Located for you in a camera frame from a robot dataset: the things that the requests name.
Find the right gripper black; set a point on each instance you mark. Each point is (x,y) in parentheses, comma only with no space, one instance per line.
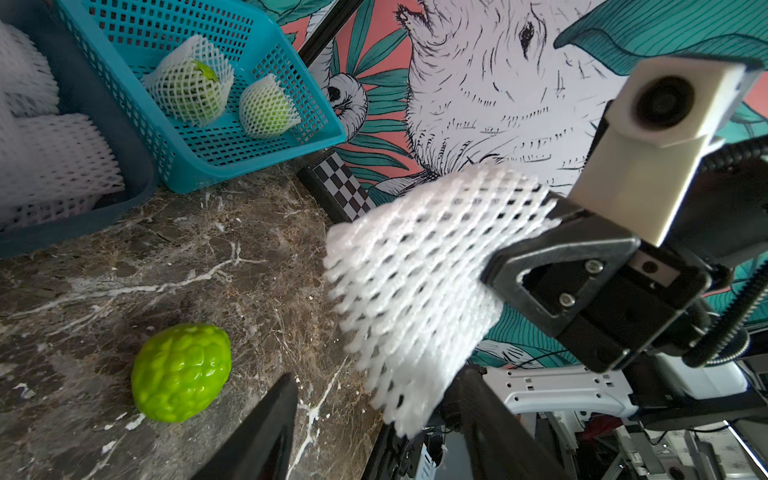
(573,283)

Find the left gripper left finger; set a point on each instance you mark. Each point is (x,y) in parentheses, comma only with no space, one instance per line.
(260,448)

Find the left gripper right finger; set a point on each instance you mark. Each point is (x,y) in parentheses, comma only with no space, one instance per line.
(498,445)

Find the custard apple green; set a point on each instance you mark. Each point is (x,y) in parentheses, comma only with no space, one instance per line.
(270,111)
(180,371)

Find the white foam net sleeve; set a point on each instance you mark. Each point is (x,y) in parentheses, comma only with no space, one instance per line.
(405,281)
(198,48)
(267,108)

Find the custard apple with dark spots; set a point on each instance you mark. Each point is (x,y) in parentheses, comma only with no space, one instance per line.
(195,92)

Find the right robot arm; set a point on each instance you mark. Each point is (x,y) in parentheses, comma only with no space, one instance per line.
(722,222)

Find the grey bin of foam nets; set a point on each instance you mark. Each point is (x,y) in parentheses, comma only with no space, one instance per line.
(71,161)

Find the teal plastic basket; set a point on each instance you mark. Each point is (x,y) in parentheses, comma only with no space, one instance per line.
(275,111)

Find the black frame post right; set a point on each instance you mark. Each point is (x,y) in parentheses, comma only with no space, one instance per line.
(323,27)

